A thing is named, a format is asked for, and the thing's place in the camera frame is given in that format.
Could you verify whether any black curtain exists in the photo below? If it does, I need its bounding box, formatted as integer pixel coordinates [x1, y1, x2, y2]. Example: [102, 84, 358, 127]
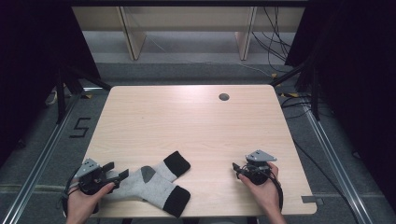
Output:
[0, 0, 102, 167]
[284, 0, 396, 204]

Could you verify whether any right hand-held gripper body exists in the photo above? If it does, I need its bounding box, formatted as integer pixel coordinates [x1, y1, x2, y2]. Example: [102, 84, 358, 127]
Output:
[239, 149, 278, 187]

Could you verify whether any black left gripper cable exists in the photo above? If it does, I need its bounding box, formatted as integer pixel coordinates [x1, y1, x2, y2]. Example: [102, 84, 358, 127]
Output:
[56, 167, 82, 217]

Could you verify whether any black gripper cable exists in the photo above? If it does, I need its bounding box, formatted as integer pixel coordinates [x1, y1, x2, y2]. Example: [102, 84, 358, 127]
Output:
[56, 167, 82, 217]
[248, 164, 285, 213]

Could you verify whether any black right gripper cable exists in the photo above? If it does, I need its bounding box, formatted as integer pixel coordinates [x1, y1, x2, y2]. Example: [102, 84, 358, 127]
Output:
[248, 164, 285, 213]

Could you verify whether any light wooden furniture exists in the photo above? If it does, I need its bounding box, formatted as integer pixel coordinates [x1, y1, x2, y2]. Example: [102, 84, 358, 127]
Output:
[71, 6, 306, 62]

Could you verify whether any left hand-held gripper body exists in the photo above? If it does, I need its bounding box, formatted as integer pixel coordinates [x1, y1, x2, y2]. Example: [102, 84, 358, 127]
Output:
[74, 158, 121, 196]

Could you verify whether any aluminium floor rail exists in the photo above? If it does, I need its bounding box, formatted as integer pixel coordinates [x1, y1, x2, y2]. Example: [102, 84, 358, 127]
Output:
[0, 91, 84, 224]
[302, 101, 373, 224]

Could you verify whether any bundle of black cables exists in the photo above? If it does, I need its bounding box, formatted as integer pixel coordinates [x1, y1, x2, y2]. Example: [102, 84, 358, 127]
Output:
[251, 6, 297, 73]

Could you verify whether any long black floor cable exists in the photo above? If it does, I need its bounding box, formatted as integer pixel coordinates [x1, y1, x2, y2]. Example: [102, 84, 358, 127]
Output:
[291, 138, 361, 224]

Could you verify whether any grey sock with black cuff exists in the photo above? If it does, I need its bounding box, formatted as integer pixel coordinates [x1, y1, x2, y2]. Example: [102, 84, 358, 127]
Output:
[106, 150, 191, 189]
[104, 175, 191, 219]

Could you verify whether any black metal stand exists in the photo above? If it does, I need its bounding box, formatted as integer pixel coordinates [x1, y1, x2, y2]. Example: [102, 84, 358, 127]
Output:
[55, 62, 112, 125]
[269, 61, 322, 122]

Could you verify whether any person's left hand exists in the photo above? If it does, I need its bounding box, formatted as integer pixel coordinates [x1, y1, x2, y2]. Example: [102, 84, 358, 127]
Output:
[66, 182, 116, 217]

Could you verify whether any person's right hand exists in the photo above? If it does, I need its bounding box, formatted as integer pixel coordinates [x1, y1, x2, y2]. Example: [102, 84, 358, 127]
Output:
[237, 161, 282, 217]

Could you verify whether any grey tape strip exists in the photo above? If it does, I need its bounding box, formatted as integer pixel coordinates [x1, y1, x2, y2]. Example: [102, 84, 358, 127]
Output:
[301, 194, 325, 206]

